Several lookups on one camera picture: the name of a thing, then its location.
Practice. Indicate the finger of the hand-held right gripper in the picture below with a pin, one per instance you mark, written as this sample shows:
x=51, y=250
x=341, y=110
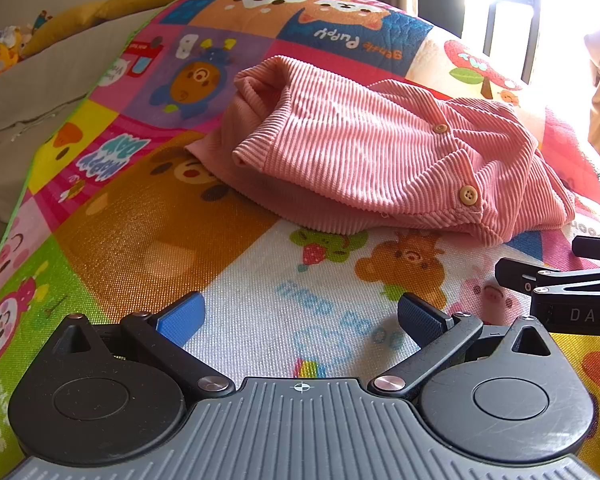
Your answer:
x=595, y=247
x=515, y=272

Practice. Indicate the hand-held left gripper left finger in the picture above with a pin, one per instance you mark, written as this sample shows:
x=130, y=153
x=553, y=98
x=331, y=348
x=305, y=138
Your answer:
x=182, y=317

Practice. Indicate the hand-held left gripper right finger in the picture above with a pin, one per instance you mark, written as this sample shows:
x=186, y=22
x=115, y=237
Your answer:
x=420, y=317

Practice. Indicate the colourful cartoon play mat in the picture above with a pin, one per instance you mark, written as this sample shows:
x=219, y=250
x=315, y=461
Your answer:
x=130, y=240

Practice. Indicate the yellow chick plush toy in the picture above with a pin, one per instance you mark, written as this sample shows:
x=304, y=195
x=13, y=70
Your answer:
x=2, y=52

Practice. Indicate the black window frame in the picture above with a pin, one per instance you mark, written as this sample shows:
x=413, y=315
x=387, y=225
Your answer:
x=495, y=25

